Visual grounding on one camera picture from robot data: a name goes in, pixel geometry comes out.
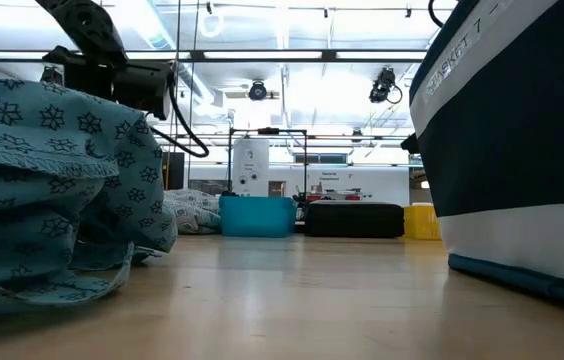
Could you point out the light grey patterned cloth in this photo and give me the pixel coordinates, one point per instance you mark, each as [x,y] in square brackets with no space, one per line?
[194,210]

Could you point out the yellow plastic bin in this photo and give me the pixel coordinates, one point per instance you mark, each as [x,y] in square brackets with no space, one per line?
[419,222]

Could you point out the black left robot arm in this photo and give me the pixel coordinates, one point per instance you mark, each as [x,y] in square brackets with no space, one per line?
[92,30]

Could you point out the black round ceiling light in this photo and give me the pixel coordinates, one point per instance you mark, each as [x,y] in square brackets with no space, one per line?
[257,91]

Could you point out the blue patterned cloth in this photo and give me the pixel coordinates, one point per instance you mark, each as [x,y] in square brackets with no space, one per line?
[37,175]

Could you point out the black tube stand frame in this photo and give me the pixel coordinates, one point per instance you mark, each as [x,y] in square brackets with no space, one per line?
[282,131]

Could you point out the teal plastic bin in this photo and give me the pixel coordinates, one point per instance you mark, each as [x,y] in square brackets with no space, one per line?
[257,217]

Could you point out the black first aid kit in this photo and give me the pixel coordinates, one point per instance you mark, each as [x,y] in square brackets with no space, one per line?
[354,220]

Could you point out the black monitor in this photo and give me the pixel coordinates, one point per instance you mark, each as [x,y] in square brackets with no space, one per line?
[174,170]

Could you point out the black overhead frame bar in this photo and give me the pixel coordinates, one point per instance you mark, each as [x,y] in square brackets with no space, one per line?
[329,55]

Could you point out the black double ceiling spotlight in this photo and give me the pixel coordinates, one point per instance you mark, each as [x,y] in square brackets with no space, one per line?
[52,75]

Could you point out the navy and white fabric basket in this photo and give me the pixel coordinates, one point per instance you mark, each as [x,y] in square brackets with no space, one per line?
[512,150]

